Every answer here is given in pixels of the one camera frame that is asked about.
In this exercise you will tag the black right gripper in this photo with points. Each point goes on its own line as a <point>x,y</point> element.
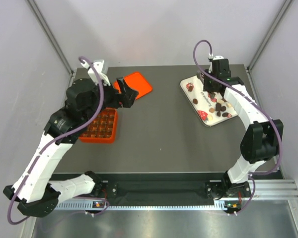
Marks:
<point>205,87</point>

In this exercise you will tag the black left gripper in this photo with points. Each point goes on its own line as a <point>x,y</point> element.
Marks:
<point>126,98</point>

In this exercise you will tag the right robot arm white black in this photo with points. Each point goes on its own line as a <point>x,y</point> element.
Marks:
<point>262,139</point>

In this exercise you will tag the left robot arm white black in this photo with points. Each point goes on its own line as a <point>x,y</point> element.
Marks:
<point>37,195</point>

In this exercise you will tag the dark square chocolate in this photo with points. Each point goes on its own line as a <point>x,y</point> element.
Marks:
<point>218,107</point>

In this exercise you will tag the orange chocolate box with grid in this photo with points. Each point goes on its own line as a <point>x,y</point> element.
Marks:
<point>103,128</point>

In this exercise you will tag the orange box lid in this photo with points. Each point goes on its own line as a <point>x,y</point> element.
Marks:
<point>137,82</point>

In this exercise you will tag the white strawberry tray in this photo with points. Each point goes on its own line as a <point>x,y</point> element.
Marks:
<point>193,89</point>

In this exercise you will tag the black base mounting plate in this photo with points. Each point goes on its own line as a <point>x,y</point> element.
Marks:
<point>161,193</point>

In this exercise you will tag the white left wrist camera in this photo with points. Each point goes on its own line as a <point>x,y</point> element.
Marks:
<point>101,68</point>

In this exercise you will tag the aluminium rail frame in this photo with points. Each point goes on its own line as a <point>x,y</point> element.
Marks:
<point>169,209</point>

